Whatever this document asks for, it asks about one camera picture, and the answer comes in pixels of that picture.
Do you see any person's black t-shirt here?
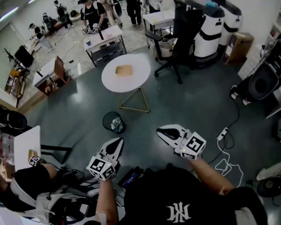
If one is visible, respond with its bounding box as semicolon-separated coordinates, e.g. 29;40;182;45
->
115;160;271;225

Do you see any white black robot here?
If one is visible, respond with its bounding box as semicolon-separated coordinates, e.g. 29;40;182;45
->
192;1;227;67
218;0;243;48

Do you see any white drawer cabinet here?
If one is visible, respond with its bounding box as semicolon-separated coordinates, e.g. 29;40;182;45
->
237;43;266;81

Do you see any white power strip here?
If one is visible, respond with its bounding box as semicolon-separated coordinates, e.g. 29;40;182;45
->
216;126;229;141

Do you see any pack of clear bottles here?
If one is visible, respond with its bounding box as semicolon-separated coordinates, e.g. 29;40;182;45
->
0;130;15;161

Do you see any wooden desk with white top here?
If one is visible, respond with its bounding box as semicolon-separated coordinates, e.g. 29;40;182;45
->
31;54;74;98

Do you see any person's right forearm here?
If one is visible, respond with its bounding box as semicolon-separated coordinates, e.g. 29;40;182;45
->
187;157;236;197

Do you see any black cable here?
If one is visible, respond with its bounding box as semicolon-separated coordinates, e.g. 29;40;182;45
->
208;96;241;167

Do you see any black backpack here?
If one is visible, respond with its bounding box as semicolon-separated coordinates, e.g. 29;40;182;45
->
0;104;29;131

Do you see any wooden shelf cart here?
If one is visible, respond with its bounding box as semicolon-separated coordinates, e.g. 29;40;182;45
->
4;67;31;102

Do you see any person's left forearm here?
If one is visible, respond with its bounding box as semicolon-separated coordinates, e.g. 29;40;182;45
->
94;178;121;225

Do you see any round white table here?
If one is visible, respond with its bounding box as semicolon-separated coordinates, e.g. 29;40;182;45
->
99;52;153;113

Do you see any white desk with black legs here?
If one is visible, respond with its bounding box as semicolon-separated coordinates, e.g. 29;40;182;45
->
12;124;74;175

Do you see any black monitor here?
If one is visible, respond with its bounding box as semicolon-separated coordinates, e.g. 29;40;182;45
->
13;44;36;69

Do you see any white table with shelf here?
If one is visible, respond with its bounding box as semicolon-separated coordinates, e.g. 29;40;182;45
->
82;23;129;69

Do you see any black wire waste bin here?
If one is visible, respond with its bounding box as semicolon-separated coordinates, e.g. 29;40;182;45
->
102;111;127;135

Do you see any black blue device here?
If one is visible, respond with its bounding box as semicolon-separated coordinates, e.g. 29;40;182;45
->
117;165;144;190

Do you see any brown cardboard box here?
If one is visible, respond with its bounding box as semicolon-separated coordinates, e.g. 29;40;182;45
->
221;31;255;67

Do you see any beige cloth bag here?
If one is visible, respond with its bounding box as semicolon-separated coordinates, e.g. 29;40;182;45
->
149;36;178;59

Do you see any white metal-frame table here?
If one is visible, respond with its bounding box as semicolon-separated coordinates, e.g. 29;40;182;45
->
141;8;176;46

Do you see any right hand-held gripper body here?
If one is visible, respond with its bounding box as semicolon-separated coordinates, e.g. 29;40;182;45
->
173;128;207;161

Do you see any black office chair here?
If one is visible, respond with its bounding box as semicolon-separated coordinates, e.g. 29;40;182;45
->
143;5;207;86

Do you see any white cable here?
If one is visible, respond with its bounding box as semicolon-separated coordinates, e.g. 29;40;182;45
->
213;138;246;189

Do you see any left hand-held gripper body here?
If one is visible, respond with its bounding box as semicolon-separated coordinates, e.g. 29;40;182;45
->
85;151;122;181

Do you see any black coat stand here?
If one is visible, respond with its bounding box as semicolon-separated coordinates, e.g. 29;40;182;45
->
2;47;16;63

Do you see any grey backpack strap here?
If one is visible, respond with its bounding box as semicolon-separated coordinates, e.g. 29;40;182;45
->
234;206;262;225
94;210;108;225

